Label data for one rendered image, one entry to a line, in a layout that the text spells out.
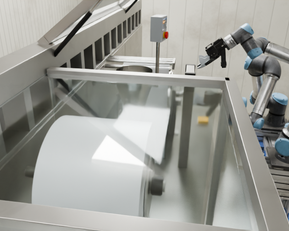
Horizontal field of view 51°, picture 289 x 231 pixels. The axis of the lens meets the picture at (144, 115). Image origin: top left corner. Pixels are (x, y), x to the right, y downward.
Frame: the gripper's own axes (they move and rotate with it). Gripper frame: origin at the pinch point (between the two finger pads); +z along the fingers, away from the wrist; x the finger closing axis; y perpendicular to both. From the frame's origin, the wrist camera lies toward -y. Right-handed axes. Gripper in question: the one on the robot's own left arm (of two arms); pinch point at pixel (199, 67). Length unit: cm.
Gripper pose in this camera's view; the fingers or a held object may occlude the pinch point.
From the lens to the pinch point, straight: 187.5
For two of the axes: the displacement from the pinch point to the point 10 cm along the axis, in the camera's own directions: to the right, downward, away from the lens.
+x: -1.5, 4.3, -8.9
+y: -6.2, -7.4, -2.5
